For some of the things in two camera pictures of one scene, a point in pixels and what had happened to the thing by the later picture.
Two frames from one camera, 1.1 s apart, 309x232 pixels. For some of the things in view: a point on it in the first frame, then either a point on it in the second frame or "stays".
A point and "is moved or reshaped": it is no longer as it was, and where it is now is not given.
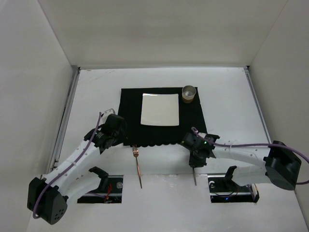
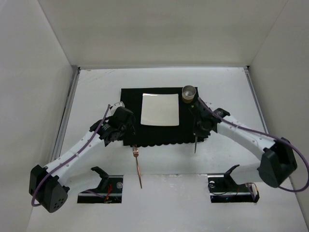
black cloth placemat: (190, 118) stays
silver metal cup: (188, 92) stays
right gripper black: (196, 160) to (199, 132)
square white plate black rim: (160, 109) stays
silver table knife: (194, 176) is moved or reshaped
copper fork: (135, 152) stays
